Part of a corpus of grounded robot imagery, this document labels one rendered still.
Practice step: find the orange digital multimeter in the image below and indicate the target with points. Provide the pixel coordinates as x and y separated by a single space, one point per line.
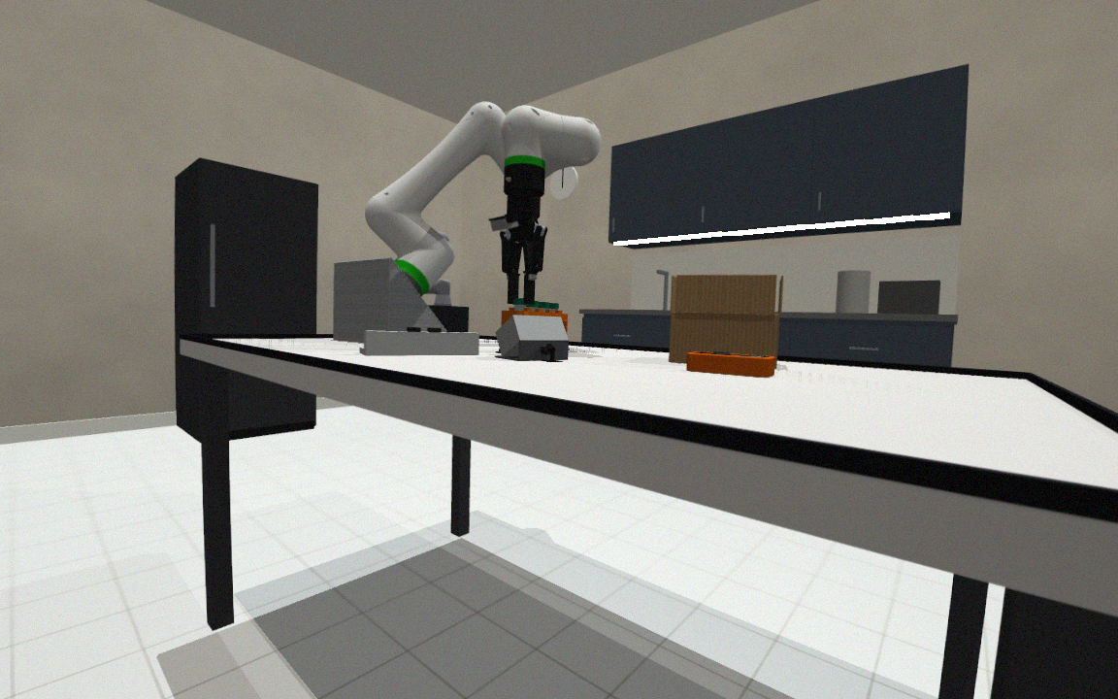
723 362

